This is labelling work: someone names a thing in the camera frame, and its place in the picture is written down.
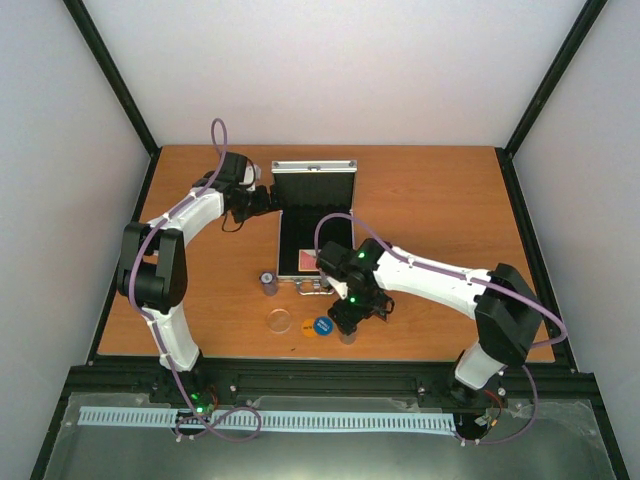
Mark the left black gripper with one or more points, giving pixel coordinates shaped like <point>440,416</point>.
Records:
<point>263,207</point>

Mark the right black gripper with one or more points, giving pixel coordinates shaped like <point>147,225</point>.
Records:
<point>347,318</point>

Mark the brown black chip stack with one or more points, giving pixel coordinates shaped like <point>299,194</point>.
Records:
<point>348,339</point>

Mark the aluminium poker case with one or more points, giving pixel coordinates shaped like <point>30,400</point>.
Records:
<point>309,190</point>

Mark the red playing card deck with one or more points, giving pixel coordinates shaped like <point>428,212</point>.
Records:
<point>307,261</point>

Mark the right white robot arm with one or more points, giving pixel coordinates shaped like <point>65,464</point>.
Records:
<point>499,301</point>

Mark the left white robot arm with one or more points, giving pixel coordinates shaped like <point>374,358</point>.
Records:
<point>152,269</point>

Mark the blue small blind button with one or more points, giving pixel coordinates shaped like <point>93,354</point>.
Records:
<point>323,326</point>

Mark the orange round button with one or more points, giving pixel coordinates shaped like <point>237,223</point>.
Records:
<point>307,328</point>

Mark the clear round tube lid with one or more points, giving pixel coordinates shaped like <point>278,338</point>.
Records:
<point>279,321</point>

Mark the chip stack in clear tube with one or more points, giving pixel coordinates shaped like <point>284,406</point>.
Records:
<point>268,281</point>

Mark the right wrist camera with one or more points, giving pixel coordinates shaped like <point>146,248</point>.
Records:
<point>338,284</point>

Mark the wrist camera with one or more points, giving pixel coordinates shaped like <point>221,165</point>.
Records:
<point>338,284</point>
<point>252,175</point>

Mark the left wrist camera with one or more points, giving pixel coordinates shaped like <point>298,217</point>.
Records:
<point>252,175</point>

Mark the black aluminium frame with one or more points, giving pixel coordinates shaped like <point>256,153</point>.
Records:
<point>316,379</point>

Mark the light blue cable duct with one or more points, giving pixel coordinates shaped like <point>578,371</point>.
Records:
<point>271,421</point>

